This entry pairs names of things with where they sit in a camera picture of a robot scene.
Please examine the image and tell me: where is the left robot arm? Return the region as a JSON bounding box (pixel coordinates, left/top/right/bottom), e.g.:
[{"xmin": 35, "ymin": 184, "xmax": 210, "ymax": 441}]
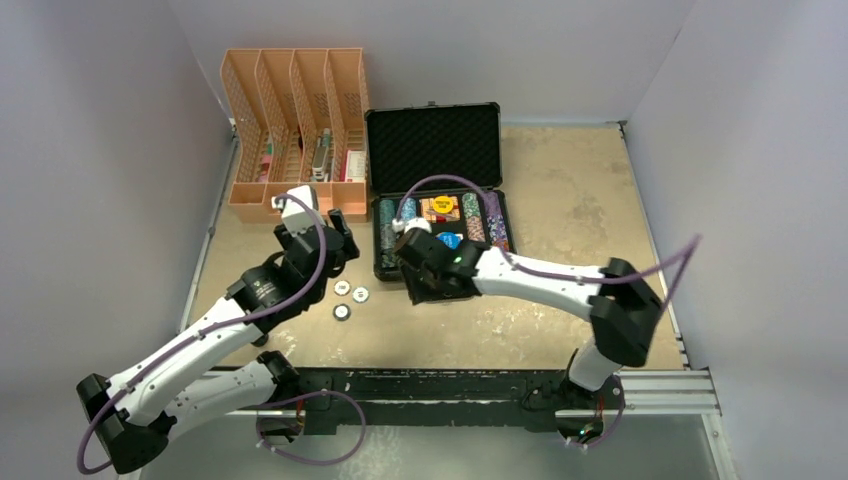
[{"xmin": 76, "ymin": 208, "xmax": 359, "ymax": 474}]

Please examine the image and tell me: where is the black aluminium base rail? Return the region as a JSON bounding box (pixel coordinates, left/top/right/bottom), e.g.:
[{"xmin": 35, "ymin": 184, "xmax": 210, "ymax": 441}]
[{"xmin": 237, "ymin": 367, "xmax": 719, "ymax": 434}]

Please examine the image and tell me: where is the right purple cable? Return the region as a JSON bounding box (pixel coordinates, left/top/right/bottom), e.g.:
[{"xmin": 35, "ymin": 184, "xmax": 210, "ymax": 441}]
[{"xmin": 395, "ymin": 174, "xmax": 702, "ymax": 313}]

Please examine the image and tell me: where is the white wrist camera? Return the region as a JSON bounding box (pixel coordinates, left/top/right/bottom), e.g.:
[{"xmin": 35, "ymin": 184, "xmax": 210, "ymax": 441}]
[
  {"xmin": 390, "ymin": 217, "xmax": 432, "ymax": 235},
  {"xmin": 270, "ymin": 185, "xmax": 326, "ymax": 233}
]

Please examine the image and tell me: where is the black poker chip case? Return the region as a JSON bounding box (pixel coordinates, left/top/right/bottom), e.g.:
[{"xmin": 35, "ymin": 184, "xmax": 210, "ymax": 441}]
[{"xmin": 364, "ymin": 102, "xmax": 516, "ymax": 282}]

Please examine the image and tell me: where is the white red small box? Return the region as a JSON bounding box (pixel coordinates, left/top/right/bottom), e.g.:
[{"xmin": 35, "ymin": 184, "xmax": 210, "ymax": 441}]
[{"xmin": 340, "ymin": 150, "xmax": 368, "ymax": 183}]

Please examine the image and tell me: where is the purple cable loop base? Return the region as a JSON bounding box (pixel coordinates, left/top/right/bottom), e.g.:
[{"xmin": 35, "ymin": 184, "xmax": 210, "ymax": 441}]
[{"xmin": 255, "ymin": 389, "xmax": 368, "ymax": 467}]

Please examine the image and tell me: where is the purple chip stack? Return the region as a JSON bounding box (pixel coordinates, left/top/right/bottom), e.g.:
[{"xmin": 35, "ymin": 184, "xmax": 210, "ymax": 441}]
[{"xmin": 483, "ymin": 191, "xmax": 504, "ymax": 223}]

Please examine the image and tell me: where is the blue round button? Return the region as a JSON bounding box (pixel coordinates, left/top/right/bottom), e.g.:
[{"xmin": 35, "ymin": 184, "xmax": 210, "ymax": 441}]
[{"xmin": 437, "ymin": 232, "xmax": 463, "ymax": 249}]

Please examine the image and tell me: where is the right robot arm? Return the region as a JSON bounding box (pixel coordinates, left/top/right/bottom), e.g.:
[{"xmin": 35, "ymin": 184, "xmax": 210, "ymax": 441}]
[{"xmin": 394, "ymin": 228, "xmax": 663, "ymax": 407}]

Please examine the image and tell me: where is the red black stamp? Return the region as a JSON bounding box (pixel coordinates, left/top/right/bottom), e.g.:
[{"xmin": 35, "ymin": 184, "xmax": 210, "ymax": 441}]
[{"xmin": 252, "ymin": 334, "xmax": 269, "ymax": 348}]

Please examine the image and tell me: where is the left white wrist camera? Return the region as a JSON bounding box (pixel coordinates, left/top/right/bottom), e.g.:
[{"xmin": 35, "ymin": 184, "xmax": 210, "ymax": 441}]
[{"xmin": 270, "ymin": 185, "xmax": 326, "ymax": 233}]

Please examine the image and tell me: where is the blue white chip stack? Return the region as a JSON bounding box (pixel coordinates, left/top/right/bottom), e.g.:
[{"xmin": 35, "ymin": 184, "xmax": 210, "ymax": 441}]
[{"xmin": 487, "ymin": 218, "xmax": 509, "ymax": 244}]

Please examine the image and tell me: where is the red gold card deck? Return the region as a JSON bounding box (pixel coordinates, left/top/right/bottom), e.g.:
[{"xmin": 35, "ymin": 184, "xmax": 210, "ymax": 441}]
[{"xmin": 420, "ymin": 195, "xmax": 461, "ymax": 223}]

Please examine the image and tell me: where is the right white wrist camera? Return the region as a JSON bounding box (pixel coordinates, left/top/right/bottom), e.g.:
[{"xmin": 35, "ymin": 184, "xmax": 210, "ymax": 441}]
[{"xmin": 390, "ymin": 217, "xmax": 432, "ymax": 235}]

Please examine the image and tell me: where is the peach plastic desk organizer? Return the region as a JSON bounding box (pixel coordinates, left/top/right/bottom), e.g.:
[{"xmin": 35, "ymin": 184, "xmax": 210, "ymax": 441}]
[{"xmin": 220, "ymin": 48, "xmax": 370, "ymax": 224}]

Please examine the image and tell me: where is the silver stapler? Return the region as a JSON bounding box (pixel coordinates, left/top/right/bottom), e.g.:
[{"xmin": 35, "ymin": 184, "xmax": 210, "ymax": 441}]
[{"xmin": 311, "ymin": 128, "xmax": 332, "ymax": 182}]

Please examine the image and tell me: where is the light blue chip stack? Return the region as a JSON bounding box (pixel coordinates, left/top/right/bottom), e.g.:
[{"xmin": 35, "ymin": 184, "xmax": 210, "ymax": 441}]
[{"xmin": 400, "ymin": 198, "xmax": 419, "ymax": 223}]

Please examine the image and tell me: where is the yellow big blind button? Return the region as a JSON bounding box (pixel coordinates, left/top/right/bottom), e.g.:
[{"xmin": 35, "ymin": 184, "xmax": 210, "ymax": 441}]
[{"xmin": 430, "ymin": 196, "xmax": 457, "ymax": 216}]

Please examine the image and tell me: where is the green white chip stack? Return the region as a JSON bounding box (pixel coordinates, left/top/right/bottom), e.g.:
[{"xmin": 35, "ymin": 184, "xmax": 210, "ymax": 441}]
[{"xmin": 461, "ymin": 192, "xmax": 481, "ymax": 218}]

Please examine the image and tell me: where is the white teal chip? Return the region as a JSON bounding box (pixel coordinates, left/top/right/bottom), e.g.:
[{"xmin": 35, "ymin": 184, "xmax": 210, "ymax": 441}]
[{"xmin": 351, "ymin": 286, "xmax": 370, "ymax": 303}]

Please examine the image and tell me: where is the orange blue chip stack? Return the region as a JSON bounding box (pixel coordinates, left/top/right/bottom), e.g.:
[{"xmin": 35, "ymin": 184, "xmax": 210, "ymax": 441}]
[{"xmin": 466, "ymin": 215, "xmax": 488, "ymax": 243}]

